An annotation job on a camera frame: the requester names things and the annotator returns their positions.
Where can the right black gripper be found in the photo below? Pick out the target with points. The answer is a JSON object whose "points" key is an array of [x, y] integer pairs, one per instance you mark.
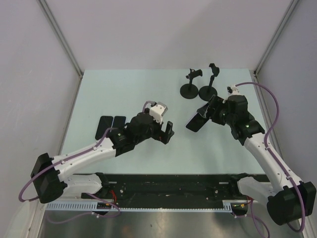
{"points": [[216, 102]]}

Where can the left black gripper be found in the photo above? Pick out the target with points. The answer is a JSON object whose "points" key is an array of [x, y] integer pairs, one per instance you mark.
{"points": [[160, 135]]}

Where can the black-screen blue-edged phone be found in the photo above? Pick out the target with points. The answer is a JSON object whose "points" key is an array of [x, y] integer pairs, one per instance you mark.
{"points": [[196, 122]]}

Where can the black phone stand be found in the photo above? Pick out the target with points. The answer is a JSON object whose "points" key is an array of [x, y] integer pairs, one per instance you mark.
{"points": [[189, 90], [206, 92]]}

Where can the black smartphone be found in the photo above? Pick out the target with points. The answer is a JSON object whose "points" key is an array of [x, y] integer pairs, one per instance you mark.
{"points": [[105, 122]]}

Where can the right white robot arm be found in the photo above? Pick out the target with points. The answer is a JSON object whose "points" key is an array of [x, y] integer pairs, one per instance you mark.
{"points": [[289, 198]]}

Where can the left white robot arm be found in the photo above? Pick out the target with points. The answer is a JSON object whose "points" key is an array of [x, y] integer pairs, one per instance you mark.
{"points": [[49, 174]]}

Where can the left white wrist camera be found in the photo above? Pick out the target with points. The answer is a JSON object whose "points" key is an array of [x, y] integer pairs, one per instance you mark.
{"points": [[157, 111]]}

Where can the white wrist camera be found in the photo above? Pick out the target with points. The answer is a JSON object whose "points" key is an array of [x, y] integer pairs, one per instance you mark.
{"points": [[157, 111], [232, 91]]}

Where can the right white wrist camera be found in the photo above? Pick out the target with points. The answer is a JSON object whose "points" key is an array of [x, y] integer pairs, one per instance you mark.
{"points": [[232, 91]]}

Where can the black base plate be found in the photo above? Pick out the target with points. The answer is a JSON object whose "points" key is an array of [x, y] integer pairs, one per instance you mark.
{"points": [[168, 189]]}

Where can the left aluminium frame post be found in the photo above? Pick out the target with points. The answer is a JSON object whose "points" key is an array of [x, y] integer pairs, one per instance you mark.
{"points": [[43, 4]]}

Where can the aluminium frame post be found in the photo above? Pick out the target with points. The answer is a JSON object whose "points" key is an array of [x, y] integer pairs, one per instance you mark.
{"points": [[43, 4], [277, 34]]}

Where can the right aluminium frame post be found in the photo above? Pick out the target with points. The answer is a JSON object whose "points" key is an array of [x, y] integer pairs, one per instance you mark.
{"points": [[277, 34]]}

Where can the grey slotted cable duct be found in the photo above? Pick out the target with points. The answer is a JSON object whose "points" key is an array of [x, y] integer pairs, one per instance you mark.
{"points": [[97, 206]]}

